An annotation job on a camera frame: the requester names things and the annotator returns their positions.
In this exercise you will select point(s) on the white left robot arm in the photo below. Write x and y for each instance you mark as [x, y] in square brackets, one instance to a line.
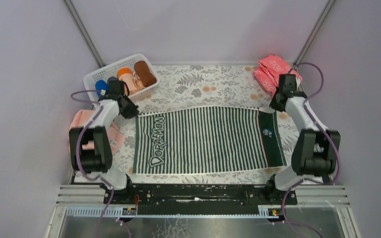
[89, 144]

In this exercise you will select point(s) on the white plastic basket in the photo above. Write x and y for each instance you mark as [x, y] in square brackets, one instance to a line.
[111, 70]

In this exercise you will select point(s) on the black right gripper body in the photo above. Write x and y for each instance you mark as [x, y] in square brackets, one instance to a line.
[276, 102]

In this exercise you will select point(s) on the green white striped towel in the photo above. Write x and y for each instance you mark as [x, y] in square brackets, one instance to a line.
[207, 140]

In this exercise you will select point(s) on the pink towel under striped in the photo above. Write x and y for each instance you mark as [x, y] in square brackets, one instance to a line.
[116, 139]

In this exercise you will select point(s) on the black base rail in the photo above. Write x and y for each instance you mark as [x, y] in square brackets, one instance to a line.
[200, 199]

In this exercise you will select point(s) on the orange rolled towel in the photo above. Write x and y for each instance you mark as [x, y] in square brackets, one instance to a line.
[126, 75]

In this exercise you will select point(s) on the brown towel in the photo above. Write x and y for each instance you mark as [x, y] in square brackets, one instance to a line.
[144, 73]

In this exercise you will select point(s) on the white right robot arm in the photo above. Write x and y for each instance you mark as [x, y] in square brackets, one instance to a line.
[316, 153]

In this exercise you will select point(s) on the beige patterned rolled towel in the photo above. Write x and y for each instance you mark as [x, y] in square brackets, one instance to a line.
[138, 82]

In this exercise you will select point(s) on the blue rolled towel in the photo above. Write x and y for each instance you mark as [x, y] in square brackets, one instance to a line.
[101, 86]

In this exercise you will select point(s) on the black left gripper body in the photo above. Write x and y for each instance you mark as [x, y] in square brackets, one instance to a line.
[128, 108]

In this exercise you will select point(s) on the grey rolled towel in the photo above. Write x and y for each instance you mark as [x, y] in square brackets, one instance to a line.
[112, 79]

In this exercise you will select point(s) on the pink patterned folded towel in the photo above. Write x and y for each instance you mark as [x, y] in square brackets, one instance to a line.
[267, 74]

